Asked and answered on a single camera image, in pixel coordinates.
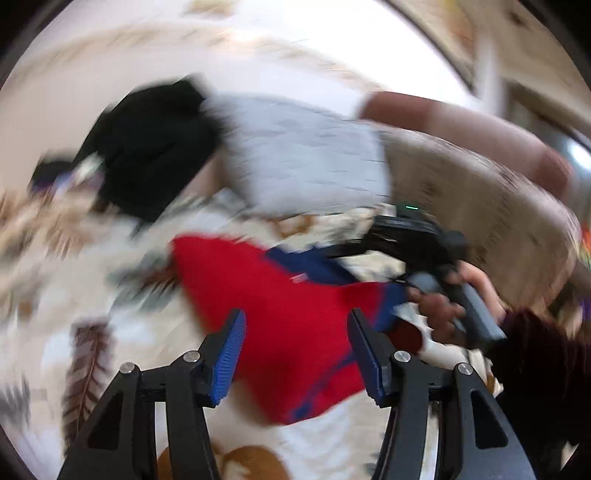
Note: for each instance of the brown patchwork sofa cover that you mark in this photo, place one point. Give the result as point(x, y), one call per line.
point(461, 124)

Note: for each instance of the red and blue sweater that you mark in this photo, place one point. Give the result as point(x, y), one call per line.
point(277, 314)

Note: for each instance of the leaf print blanket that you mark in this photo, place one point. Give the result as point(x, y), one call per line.
point(46, 300)

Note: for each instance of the person's right forearm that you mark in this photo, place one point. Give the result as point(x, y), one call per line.
point(540, 369)

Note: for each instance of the beige pillow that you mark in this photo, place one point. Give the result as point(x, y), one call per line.
point(214, 180)

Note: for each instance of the white paper tag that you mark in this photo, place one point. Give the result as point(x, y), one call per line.
point(87, 165)

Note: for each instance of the person's right hand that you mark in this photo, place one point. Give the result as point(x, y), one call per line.
point(436, 314)

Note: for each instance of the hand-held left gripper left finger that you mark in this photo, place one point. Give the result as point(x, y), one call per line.
point(228, 360)

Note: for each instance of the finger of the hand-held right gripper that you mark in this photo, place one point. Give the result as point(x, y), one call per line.
point(351, 250)

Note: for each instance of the striped sofa backrest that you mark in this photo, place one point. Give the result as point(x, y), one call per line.
point(485, 207)

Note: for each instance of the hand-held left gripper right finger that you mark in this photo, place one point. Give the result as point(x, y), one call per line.
point(369, 364)

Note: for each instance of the small black cloth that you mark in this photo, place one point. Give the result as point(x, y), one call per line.
point(48, 171)

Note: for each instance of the grey quilted pillow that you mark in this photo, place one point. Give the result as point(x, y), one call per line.
point(300, 152)

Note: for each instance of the large black garment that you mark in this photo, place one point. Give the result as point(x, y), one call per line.
point(152, 152)

